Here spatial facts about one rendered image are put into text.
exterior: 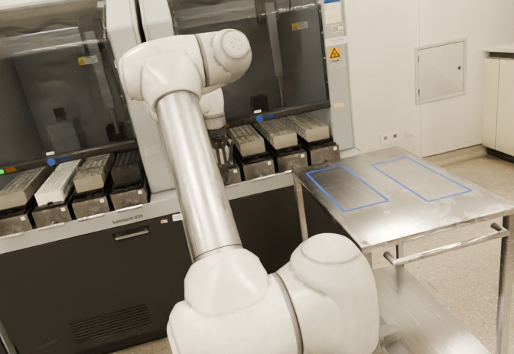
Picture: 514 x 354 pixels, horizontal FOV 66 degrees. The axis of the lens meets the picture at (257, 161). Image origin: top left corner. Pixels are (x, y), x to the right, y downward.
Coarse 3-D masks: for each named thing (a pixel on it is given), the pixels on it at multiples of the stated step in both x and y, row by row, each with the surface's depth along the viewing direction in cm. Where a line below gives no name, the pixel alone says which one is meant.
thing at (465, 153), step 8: (480, 144) 337; (448, 152) 333; (456, 152) 335; (464, 152) 336; (472, 152) 338; (480, 152) 340; (432, 160) 332; (440, 160) 334; (448, 160) 335; (456, 160) 335
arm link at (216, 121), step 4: (204, 116) 154; (208, 116) 153; (212, 116) 153; (216, 116) 153; (220, 116) 154; (224, 116) 157; (204, 120) 155; (208, 120) 154; (212, 120) 154; (216, 120) 154; (220, 120) 155; (224, 120) 157; (208, 124) 155; (212, 124) 154; (216, 124) 154; (220, 124) 155; (224, 124) 157; (208, 128) 156; (212, 128) 155; (216, 128) 156
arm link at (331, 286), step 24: (312, 240) 75; (336, 240) 74; (288, 264) 77; (312, 264) 70; (336, 264) 69; (360, 264) 70; (288, 288) 70; (312, 288) 69; (336, 288) 68; (360, 288) 69; (312, 312) 68; (336, 312) 68; (360, 312) 70; (312, 336) 68; (336, 336) 70; (360, 336) 71
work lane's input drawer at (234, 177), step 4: (232, 164) 169; (236, 164) 172; (232, 168) 168; (236, 168) 168; (232, 172) 168; (236, 172) 169; (228, 176) 168; (232, 176) 169; (236, 176) 169; (240, 176) 169; (224, 180) 169; (232, 180) 169; (236, 180) 170; (240, 180) 170; (224, 184) 169; (228, 184) 167; (232, 184) 165; (236, 184) 166
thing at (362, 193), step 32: (352, 160) 152; (384, 160) 147; (416, 160) 142; (320, 192) 130; (352, 192) 126; (384, 192) 123; (416, 192) 119; (448, 192) 116; (480, 192) 113; (352, 224) 108; (384, 224) 105; (416, 224) 103; (448, 224) 101; (512, 224) 105; (384, 256) 100; (416, 256) 97; (512, 256) 109; (384, 288) 161; (416, 288) 158; (416, 320) 142; (448, 320) 140; (416, 352) 130; (448, 352) 128; (480, 352) 126
